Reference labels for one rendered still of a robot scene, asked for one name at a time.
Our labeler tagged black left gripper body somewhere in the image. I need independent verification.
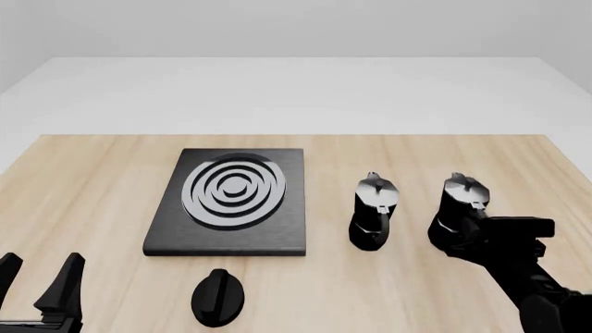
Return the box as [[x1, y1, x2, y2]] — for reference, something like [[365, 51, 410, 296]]
[[0, 313, 85, 333]]

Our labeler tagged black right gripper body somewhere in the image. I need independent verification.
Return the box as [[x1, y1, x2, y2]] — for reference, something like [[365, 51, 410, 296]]
[[447, 236, 548, 276]]

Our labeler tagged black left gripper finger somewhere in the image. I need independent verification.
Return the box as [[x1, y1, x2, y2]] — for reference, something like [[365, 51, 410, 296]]
[[33, 252, 87, 319], [0, 252, 24, 307]]

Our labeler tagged black and silver moka pot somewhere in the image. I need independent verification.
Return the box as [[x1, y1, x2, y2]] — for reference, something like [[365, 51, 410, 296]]
[[426, 170, 492, 257], [347, 170, 401, 252]]

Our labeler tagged flat black stove plate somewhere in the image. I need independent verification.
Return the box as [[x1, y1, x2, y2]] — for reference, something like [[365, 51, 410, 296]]
[[142, 147, 309, 258]]

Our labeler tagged round black stove knob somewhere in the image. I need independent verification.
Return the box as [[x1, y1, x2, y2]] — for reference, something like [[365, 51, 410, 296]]
[[191, 268, 245, 327]]

